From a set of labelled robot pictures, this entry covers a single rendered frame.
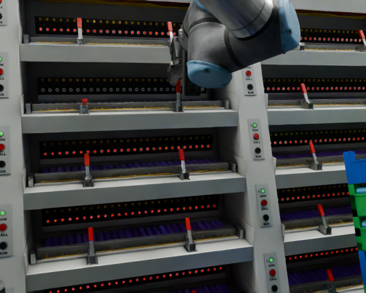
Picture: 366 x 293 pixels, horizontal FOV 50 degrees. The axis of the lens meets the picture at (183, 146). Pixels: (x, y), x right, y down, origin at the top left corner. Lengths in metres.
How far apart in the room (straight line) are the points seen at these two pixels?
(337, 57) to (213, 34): 0.71
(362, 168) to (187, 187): 0.45
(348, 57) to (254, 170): 0.54
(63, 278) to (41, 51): 0.59
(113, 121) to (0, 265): 0.45
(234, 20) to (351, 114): 0.80
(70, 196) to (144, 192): 0.20
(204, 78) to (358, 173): 0.45
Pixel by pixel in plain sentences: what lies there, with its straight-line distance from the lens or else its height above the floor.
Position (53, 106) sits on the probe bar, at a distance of 1.14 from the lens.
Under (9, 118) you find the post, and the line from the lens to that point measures 1.09.
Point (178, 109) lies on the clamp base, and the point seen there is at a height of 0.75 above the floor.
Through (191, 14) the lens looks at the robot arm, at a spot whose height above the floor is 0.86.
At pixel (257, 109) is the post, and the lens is 1.21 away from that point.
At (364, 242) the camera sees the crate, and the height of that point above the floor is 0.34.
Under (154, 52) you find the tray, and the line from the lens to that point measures 1.17.
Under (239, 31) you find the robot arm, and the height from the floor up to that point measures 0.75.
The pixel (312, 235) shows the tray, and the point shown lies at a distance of 1.28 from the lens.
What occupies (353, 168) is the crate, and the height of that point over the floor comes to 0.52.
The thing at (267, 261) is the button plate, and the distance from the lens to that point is 1.18.
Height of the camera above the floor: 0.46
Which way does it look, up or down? 9 degrees up
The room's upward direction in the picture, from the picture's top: 5 degrees counter-clockwise
